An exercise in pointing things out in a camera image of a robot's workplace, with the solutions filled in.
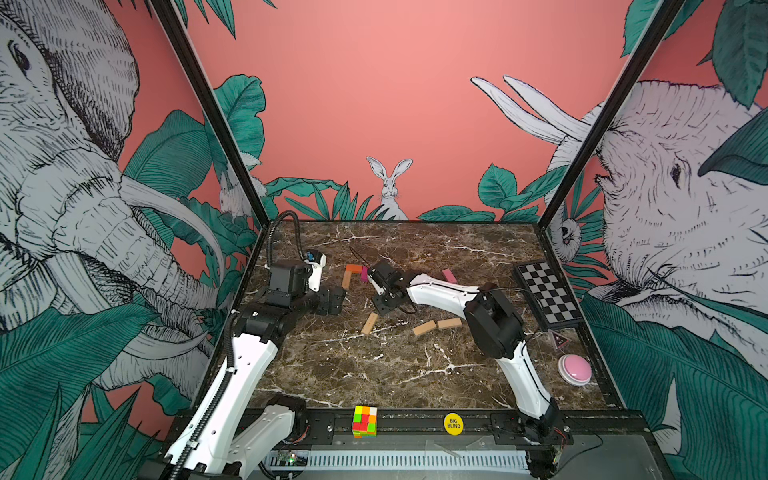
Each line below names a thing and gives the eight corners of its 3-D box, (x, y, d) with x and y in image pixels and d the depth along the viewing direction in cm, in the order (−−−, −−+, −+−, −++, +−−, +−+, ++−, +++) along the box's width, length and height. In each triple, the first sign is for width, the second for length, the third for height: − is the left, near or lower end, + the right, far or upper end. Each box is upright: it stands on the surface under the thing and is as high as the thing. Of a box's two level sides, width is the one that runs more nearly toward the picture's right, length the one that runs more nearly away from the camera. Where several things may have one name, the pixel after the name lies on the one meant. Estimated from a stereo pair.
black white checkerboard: (543, 331, 94) (548, 325, 91) (512, 271, 109) (516, 264, 106) (580, 325, 95) (587, 319, 92) (544, 266, 111) (549, 260, 107)
